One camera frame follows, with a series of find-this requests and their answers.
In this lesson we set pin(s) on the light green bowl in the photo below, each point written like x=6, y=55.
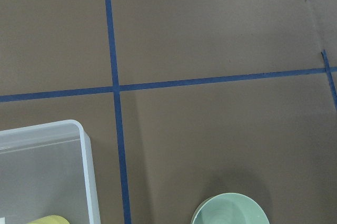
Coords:
x=229, y=208

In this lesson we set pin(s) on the yellow plastic cup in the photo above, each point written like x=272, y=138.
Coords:
x=51, y=219

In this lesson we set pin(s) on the clear plastic storage box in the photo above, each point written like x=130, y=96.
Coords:
x=47, y=169

